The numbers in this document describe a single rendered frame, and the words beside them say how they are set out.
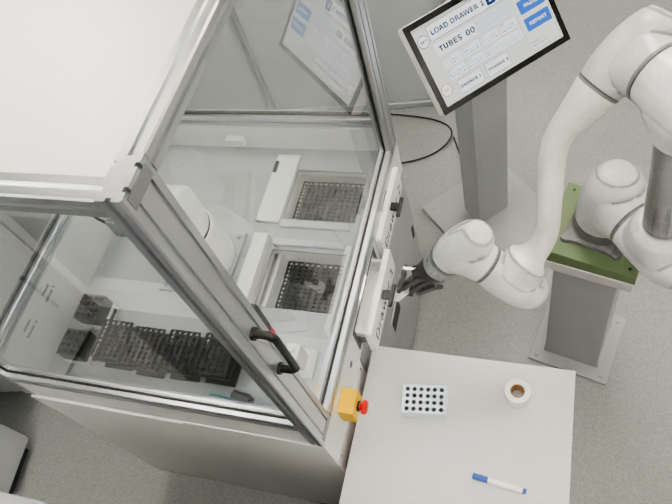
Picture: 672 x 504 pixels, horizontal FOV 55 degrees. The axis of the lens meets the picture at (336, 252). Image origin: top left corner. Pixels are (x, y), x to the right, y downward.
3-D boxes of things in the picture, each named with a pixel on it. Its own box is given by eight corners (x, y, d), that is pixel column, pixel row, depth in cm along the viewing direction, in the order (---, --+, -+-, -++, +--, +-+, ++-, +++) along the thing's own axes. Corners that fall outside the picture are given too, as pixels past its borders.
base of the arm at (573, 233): (643, 206, 198) (647, 195, 194) (619, 262, 189) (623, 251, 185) (584, 187, 205) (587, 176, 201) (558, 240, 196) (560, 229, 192)
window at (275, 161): (384, 151, 207) (307, -167, 129) (320, 408, 165) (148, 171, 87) (382, 150, 207) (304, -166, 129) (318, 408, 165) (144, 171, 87)
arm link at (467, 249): (423, 262, 160) (467, 290, 161) (456, 236, 147) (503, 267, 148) (437, 230, 165) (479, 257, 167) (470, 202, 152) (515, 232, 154)
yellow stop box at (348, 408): (365, 398, 180) (360, 389, 174) (359, 423, 177) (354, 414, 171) (347, 395, 182) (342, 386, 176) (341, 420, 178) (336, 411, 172)
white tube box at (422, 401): (448, 390, 184) (447, 385, 181) (447, 419, 180) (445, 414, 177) (404, 388, 187) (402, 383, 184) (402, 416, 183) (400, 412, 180)
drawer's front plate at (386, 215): (402, 186, 220) (397, 166, 211) (386, 259, 206) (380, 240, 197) (397, 186, 220) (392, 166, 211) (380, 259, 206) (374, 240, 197)
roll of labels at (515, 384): (529, 383, 180) (529, 378, 177) (531, 408, 176) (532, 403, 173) (503, 384, 182) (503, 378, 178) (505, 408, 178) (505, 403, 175)
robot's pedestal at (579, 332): (626, 320, 262) (661, 210, 200) (605, 385, 250) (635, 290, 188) (551, 297, 274) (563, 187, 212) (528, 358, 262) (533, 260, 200)
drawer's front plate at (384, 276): (395, 267, 203) (390, 248, 194) (377, 352, 189) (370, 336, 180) (390, 266, 204) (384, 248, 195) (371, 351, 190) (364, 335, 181)
